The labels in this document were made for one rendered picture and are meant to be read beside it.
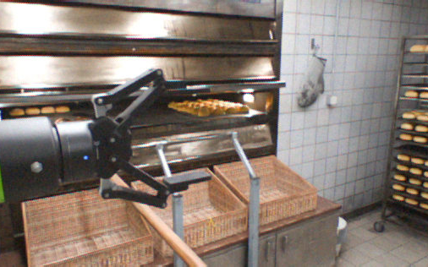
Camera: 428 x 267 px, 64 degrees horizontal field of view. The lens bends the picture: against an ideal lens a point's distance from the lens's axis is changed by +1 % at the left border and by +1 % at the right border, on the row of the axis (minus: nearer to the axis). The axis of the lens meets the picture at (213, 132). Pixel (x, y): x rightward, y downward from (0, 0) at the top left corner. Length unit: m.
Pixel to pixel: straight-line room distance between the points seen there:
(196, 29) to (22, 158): 1.94
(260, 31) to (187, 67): 0.64
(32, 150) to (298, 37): 2.55
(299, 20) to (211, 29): 0.80
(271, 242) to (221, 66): 1.20
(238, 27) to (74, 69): 1.13
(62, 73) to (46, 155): 1.61
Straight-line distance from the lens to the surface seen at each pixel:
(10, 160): 0.41
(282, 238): 2.31
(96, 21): 2.05
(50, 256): 2.08
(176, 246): 0.83
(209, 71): 2.31
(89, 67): 2.04
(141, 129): 2.15
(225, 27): 2.40
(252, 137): 2.60
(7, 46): 1.99
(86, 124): 0.44
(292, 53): 2.77
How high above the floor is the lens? 1.60
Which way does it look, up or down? 12 degrees down
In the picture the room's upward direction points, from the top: straight up
